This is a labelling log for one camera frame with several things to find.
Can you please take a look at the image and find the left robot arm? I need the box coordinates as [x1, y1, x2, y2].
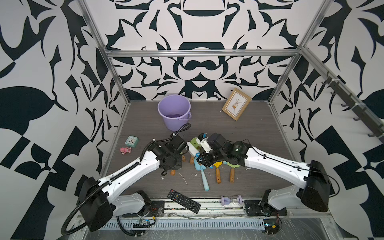
[61, 123, 191, 236]

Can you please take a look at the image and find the yellow scoop trowel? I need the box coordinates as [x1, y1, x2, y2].
[213, 161, 223, 184]

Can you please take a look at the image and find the purple sand timer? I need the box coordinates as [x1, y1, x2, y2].
[221, 195, 245, 206]

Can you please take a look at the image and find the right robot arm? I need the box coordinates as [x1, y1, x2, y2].
[196, 133, 335, 217]

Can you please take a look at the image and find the light green small trowel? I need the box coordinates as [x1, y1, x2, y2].
[227, 163, 240, 183]

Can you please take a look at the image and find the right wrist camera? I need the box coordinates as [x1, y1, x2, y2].
[197, 133, 213, 154]

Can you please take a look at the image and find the purple plastic bucket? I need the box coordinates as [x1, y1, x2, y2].
[158, 95, 192, 131]

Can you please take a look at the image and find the small teal alarm clock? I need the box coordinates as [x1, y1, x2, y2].
[125, 136, 139, 148]

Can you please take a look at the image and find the pink toy figure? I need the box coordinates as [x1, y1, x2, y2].
[120, 147, 132, 155]

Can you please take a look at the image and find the light blue scoop trowel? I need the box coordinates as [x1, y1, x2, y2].
[194, 153, 210, 191]

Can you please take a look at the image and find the wall hook rail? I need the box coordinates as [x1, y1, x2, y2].
[322, 72, 384, 142]

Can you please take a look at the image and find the black remote control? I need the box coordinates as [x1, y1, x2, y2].
[167, 190, 201, 214]

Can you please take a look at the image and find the wooden picture frame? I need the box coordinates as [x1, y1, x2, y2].
[222, 88, 252, 121]

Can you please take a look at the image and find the light green square trowel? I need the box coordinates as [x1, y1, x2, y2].
[189, 138, 201, 164]

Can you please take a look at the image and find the white blue cleaning brush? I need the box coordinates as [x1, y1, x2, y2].
[187, 142, 199, 158]

